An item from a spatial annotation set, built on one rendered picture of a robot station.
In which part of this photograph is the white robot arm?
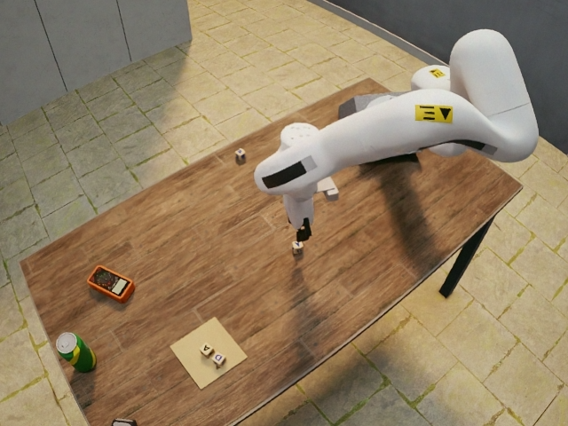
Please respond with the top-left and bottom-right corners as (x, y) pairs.
(254, 29), (539, 202)

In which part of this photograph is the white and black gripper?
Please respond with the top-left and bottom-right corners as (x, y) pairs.
(283, 194), (314, 242)

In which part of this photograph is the small wooden letter block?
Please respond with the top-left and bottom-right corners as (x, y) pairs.
(292, 241), (304, 254)
(212, 351), (226, 367)
(200, 343), (215, 358)
(235, 149), (246, 161)

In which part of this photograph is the green and yellow drink can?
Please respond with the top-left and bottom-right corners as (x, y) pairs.
(57, 332), (96, 372)

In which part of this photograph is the beige square mat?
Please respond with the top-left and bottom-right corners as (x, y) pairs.
(170, 317), (248, 390)

